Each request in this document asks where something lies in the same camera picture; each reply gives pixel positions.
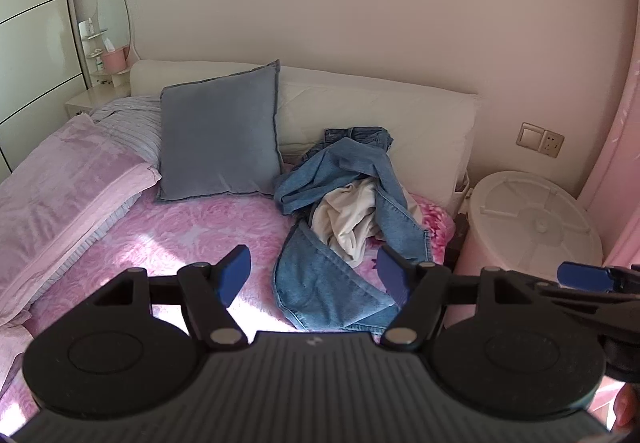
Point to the grey-blue pillow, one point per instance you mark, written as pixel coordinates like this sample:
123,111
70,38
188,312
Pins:
220,133

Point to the white mirror shelf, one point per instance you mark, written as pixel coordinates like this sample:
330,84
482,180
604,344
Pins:
94,43

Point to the pink quilt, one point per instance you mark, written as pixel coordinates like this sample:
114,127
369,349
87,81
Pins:
65,183

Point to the oval mirror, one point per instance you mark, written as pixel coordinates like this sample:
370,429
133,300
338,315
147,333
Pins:
114,18

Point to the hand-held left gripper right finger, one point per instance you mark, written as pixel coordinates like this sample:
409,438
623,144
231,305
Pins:
394,275

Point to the beige wall switch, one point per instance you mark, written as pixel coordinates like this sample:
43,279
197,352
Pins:
529,135

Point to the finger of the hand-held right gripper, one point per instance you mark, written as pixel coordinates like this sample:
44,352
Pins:
585,276

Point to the white wardrobe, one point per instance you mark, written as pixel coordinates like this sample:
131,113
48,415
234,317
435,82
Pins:
35,48

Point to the dark blue jeans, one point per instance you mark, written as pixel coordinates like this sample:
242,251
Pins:
357,137

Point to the white nightstand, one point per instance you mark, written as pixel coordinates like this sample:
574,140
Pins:
97,98

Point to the white round plastic bin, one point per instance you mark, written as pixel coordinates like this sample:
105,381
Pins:
530,223

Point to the light blue jeans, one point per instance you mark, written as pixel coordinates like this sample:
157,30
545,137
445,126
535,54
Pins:
320,283

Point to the white striped quilt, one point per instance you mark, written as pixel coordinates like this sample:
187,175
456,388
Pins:
130,123

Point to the person's right hand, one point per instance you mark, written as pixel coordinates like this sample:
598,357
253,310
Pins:
628,405

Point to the beige wall socket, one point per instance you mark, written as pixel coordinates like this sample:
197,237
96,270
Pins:
552,144

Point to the pink curtain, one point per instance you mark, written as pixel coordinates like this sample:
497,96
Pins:
617,183

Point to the white garment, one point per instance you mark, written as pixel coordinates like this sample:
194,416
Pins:
345,218

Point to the pink tissue box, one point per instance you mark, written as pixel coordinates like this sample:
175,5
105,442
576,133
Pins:
114,60

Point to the pink floral blanket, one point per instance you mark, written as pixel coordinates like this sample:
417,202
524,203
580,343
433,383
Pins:
190,233

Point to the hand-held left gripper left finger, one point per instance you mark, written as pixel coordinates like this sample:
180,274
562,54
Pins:
234,275

